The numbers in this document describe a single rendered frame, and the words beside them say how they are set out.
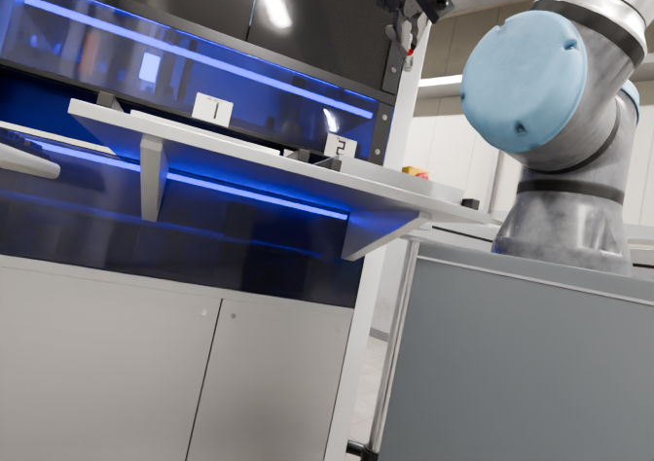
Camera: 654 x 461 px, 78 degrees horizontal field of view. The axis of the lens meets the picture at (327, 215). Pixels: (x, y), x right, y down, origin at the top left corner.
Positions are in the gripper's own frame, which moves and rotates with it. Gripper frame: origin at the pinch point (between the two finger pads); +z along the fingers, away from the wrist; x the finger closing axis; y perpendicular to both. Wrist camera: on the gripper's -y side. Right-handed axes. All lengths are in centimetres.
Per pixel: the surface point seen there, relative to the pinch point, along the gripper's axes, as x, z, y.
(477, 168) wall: -156, 220, 63
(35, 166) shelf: 73, -10, 10
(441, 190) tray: 17.6, 7.5, -27.4
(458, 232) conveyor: -10, 65, -18
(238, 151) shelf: 46.2, -11.3, -11.3
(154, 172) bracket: 58, -5, 1
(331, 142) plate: 17.0, 24.0, 10.0
